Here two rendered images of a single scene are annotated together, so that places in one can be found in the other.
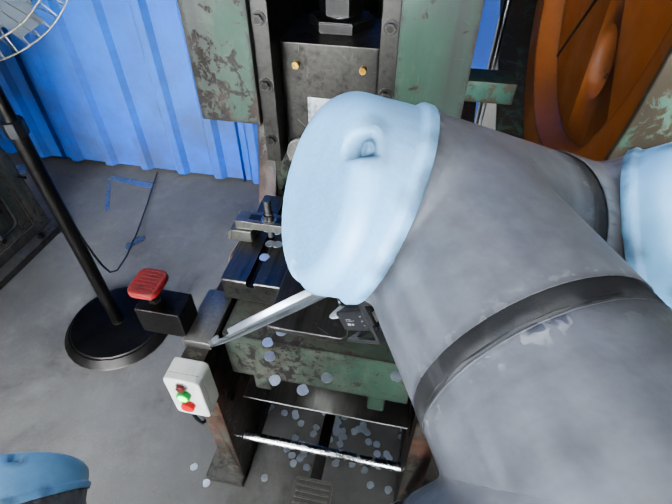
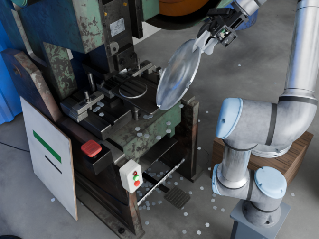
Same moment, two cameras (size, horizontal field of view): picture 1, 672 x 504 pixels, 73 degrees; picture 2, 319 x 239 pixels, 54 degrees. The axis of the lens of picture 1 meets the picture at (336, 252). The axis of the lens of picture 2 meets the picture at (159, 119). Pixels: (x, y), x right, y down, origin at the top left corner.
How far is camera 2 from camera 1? 0.92 m
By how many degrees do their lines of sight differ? 40
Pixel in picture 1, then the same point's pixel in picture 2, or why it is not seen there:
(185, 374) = (132, 167)
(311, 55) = (108, 7)
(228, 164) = not seen: outside the picture
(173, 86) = not seen: outside the picture
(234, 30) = (94, 8)
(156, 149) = not seen: outside the picture
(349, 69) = (120, 6)
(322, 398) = (145, 161)
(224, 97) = (92, 39)
